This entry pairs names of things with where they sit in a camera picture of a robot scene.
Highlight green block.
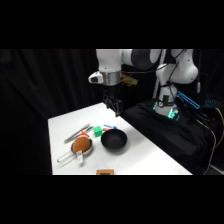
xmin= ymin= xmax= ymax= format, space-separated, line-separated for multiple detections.
xmin=93 ymin=125 xmax=103 ymax=138

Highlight black bowl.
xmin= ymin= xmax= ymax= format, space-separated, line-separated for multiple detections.
xmin=100 ymin=129 xmax=129 ymax=150

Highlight yellow cable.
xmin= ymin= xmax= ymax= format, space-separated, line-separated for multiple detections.
xmin=209 ymin=107 xmax=224 ymax=151

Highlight black curtain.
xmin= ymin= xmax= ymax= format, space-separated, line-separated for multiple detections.
xmin=0 ymin=49 xmax=224 ymax=176

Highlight metal tongs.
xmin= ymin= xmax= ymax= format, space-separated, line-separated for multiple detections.
xmin=63 ymin=123 xmax=92 ymax=145

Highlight tan cardboard piece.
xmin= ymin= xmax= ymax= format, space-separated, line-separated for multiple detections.
xmin=120 ymin=74 xmax=139 ymax=87

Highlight blue lit bar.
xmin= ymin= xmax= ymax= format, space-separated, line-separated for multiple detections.
xmin=176 ymin=90 xmax=202 ymax=110

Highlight green base light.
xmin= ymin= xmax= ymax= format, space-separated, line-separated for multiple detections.
xmin=152 ymin=101 xmax=180 ymax=122

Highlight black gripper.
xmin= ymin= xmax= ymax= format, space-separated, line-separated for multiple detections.
xmin=102 ymin=85 xmax=126 ymax=118

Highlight brown and red plush potato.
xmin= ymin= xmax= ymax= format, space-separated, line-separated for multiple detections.
xmin=71 ymin=129 xmax=93 ymax=155

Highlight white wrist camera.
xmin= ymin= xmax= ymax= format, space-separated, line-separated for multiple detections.
xmin=87 ymin=70 xmax=105 ymax=85

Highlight black draped robot stand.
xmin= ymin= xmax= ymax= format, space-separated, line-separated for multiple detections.
xmin=120 ymin=99 xmax=224 ymax=176

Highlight orange flat object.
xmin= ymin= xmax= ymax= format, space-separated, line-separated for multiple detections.
xmin=96 ymin=168 xmax=115 ymax=176

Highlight metal strainer with handle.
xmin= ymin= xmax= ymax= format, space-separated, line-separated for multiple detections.
xmin=56 ymin=139 xmax=95 ymax=164

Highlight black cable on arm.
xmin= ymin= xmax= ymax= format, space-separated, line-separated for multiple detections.
xmin=159 ymin=49 xmax=188 ymax=101

